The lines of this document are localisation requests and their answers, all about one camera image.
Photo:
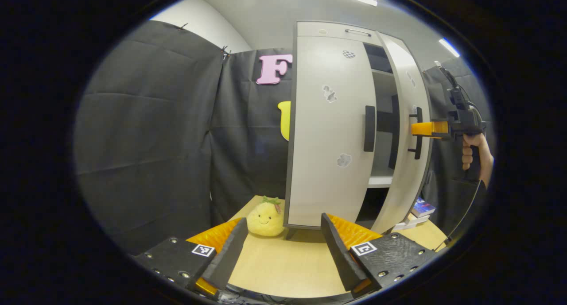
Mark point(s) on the yellow smiling plush toy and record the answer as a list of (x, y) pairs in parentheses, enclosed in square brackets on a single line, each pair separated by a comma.
[(265, 221)]

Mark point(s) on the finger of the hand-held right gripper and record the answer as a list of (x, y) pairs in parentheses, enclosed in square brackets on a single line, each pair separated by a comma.
[(427, 129)]

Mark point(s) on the beige cabinet door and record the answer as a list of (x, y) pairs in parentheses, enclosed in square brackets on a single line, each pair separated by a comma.
[(319, 141), (405, 185)]

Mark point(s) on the beige double-door shoe cabinet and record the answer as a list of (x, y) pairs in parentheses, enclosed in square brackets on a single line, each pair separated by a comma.
[(382, 161)]

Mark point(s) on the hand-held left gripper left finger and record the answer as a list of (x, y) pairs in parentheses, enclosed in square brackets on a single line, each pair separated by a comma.
[(230, 256)]

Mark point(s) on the beige cabinet inner shelf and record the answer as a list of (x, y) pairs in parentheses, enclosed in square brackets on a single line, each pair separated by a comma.
[(383, 83)]

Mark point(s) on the thick paperback book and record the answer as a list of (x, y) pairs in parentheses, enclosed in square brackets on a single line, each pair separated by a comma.
[(423, 207)]

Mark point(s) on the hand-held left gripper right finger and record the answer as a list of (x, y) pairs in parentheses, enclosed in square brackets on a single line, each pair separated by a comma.
[(339, 252)]

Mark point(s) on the small ceiling light panel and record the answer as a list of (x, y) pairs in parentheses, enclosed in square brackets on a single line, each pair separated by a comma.
[(449, 47)]

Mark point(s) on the beige cabinet drawer front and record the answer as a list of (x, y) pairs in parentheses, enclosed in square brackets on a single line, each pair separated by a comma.
[(310, 29)]

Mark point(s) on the black backdrop cloth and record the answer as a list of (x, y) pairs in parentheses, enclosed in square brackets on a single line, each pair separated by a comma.
[(146, 141)]

